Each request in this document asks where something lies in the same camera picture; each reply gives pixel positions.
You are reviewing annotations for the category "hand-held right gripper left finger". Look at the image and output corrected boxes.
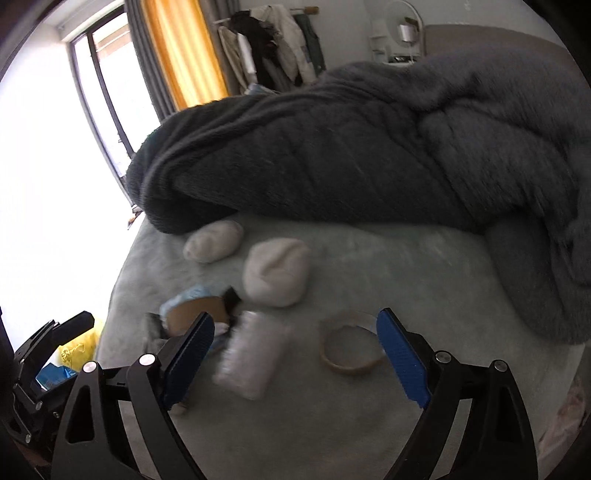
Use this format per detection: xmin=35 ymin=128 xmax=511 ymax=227
xmin=51 ymin=312 xmax=216 ymax=480

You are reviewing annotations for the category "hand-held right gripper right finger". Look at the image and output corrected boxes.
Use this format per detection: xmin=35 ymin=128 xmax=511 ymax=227
xmin=376 ymin=308 xmax=539 ymax=480

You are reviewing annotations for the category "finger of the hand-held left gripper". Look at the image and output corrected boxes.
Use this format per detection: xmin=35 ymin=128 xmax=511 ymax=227
xmin=16 ymin=312 xmax=95 ymax=370
xmin=9 ymin=385 xmax=70 ymax=462

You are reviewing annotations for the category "yellow plastic bag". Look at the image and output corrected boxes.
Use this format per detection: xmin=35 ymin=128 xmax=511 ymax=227
xmin=54 ymin=329 xmax=100 ymax=370

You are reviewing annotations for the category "clear plastic wrap bundle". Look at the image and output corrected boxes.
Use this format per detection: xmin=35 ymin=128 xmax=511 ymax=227
xmin=212 ymin=310 xmax=294 ymax=400

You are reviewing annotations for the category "brown cardboard tape roll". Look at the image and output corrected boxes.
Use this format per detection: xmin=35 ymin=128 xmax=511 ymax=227
xmin=166 ymin=298 xmax=229 ymax=337

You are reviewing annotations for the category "clear packing tape roll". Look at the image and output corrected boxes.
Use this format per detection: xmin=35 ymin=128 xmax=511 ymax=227
xmin=320 ymin=310 xmax=387 ymax=376

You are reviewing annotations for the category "white sock ball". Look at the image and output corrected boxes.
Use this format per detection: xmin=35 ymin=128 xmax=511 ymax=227
xmin=243 ymin=237 xmax=311 ymax=308
xmin=183 ymin=220 xmax=245 ymax=264

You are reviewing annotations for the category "bed with pale grey sheet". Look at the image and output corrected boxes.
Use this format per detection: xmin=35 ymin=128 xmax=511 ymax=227
xmin=95 ymin=215 xmax=585 ymax=480

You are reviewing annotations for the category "pink patterned cloth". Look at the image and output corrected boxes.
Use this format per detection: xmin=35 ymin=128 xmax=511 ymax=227
xmin=538 ymin=374 xmax=585 ymax=462

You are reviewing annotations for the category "dark grey fleece blanket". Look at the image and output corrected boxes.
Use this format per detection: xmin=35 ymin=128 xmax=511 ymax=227
xmin=126 ymin=48 xmax=591 ymax=344

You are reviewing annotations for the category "grey curtain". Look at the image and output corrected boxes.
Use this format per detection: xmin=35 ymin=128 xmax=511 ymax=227
xmin=194 ymin=0 xmax=232 ymax=97
xmin=124 ymin=0 xmax=178 ymax=116

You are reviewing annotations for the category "white dressing table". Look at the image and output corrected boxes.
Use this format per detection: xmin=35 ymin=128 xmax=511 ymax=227
xmin=369 ymin=48 xmax=423 ymax=66

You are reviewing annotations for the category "beige hanging coat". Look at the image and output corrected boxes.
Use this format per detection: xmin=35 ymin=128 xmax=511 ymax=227
xmin=218 ymin=25 xmax=250 ymax=93

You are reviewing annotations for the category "yellow curtain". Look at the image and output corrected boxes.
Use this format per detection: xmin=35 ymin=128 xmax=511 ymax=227
xmin=141 ymin=0 xmax=229 ymax=112

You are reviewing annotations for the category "white hanging cloth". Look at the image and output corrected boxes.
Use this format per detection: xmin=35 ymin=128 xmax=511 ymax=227
xmin=238 ymin=34 xmax=257 ymax=78

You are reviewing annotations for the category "white small shelf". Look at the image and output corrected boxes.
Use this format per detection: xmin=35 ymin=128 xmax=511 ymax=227
xmin=369 ymin=34 xmax=393 ymax=63

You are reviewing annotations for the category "green hanging garment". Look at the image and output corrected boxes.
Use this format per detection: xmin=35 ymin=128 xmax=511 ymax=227
xmin=295 ymin=14 xmax=327 ymax=81

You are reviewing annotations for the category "black hanging garment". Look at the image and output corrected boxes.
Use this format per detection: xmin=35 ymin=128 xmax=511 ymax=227
xmin=231 ymin=10 xmax=280 ymax=89

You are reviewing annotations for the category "white hanging jacket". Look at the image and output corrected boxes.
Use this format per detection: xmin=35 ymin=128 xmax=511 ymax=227
xmin=259 ymin=4 xmax=309 ymax=86

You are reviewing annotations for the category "beige headboard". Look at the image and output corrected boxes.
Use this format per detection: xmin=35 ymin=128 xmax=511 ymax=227
xmin=422 ymin=24 xmax=573 ymax=65

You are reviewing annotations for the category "black window frame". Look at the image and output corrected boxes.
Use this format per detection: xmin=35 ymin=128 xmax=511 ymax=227
xmin=69 ymin=11 xmax=153 ymax=208

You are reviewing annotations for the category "wooden clothes rail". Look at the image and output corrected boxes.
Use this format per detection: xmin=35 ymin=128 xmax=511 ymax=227
xmin=212 ymin=6 xmax=320 ymax=24

